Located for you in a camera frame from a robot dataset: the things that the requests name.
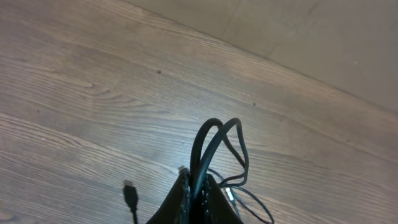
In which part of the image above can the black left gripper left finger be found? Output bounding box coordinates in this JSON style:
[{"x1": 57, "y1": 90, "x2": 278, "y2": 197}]
[{"x1": 147, "y1": 169, "x2": 190, "y2": 224}]

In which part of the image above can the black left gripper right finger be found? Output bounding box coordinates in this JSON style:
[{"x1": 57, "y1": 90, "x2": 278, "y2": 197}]
[{"x1": 203, "y1": 174, "x2": 243, "y2": 224}]

